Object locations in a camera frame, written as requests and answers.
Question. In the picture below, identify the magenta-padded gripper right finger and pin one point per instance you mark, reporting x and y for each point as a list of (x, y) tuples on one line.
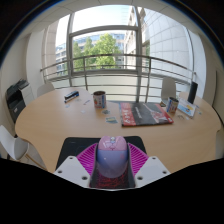
[(151, 168)]

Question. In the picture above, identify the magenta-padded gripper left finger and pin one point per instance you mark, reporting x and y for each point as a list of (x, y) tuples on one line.
[(71, 168)]

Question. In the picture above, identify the pink and lilac computer mouse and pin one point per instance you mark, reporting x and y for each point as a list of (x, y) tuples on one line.
[(112, 156)]

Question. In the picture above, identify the black mouse pad, swirl print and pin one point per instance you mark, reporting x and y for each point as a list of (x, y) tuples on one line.
[(76, 145)]

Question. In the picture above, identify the red and black magazine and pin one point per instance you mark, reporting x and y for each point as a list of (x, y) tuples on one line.
[(145, 114)]

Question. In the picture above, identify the small blue card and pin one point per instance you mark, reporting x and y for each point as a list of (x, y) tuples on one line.
[(106, 112), (111, 120)]

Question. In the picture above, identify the white chair with wooden legs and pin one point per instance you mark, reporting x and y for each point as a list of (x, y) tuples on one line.
[(13, 145)]

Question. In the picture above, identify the black stapler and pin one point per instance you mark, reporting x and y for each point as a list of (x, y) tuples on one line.
[(71, 96)]

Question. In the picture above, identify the printed mug with dark rim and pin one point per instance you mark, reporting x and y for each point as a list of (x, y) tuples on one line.
[(99, 100)]

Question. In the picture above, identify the black upright box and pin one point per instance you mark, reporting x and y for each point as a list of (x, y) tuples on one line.
[(192, 92)]

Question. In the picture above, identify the black and white printer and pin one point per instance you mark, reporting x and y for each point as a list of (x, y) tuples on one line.
[(15, 100)]

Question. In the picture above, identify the grey metal balcony railing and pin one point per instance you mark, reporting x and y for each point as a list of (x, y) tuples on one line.
[(110, 55)]

